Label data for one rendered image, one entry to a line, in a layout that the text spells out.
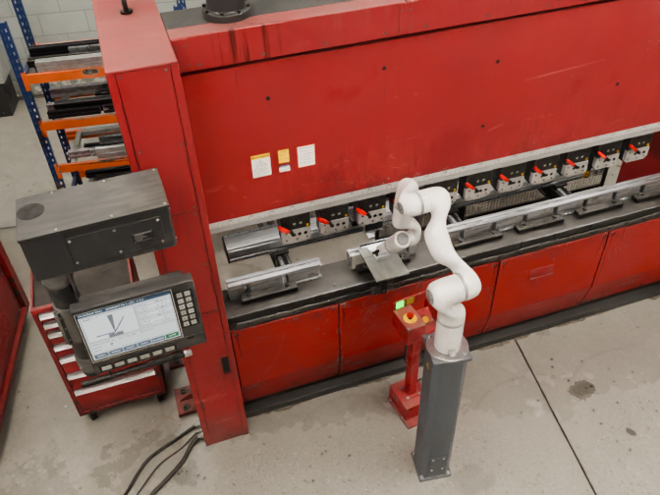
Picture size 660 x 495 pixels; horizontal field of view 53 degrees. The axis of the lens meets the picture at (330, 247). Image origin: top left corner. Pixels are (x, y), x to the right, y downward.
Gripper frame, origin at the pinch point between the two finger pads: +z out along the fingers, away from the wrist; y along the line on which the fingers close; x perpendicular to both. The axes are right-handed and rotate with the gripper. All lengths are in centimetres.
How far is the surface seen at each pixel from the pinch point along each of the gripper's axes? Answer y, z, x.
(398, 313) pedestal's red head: 1.2, 4.6, 33.2
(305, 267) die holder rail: 38.7, 11.6, -4.7
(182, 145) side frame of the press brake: 91, -76, -54
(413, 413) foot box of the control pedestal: -5, 52, 92
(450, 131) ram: -37, -43, -42
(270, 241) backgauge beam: 49, 29, -26
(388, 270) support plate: 2.2, -5.3, 10.8
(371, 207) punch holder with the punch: 3.1, -14.6, -21.3
